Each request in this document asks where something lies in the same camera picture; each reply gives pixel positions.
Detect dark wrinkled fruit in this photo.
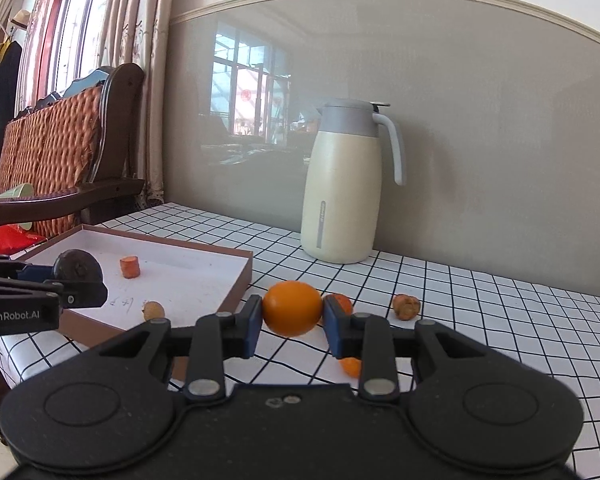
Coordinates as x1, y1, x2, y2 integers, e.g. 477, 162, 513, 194
54, 249, 104, 292

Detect black hanging jackets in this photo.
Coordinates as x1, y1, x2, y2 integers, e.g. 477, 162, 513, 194
0, 39, 24, 157

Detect green cup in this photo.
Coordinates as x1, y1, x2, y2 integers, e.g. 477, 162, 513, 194
0, 182, 35, 202

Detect beige embroidered curtain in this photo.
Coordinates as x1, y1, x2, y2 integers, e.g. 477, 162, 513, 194
94, 0, 182, 211

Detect cream thermos jug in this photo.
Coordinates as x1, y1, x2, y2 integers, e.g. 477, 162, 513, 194
300, 99, 407, 265

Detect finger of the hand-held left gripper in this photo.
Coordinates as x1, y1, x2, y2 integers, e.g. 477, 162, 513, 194
0, 276, 109, 311
0, 254, 57, 284

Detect red plastic bag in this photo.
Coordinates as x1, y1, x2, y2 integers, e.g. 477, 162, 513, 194
0, 225, 48, 256

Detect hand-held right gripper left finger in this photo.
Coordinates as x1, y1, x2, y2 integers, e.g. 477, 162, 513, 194
97, 295, 264, 399

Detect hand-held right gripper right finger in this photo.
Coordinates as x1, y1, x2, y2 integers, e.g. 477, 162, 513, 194
322, 296, 501, 399

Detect orange woven cushion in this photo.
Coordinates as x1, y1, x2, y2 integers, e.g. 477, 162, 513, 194
0, 85, 104, 239

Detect window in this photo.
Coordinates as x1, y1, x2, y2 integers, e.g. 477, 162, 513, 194
20, 0, 117, 106

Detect white tray with brown rim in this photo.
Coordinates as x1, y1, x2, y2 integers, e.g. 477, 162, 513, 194
10, 224, 254, 381

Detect checkered tablecloth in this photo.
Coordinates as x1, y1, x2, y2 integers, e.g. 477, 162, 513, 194
0, 202, 600, 480

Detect small brown fruit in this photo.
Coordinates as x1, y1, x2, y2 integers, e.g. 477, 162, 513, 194
392, 294, 422, 321

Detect dark wooden sofa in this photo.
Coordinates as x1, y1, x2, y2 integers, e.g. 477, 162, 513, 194
0, 63, 147, 266

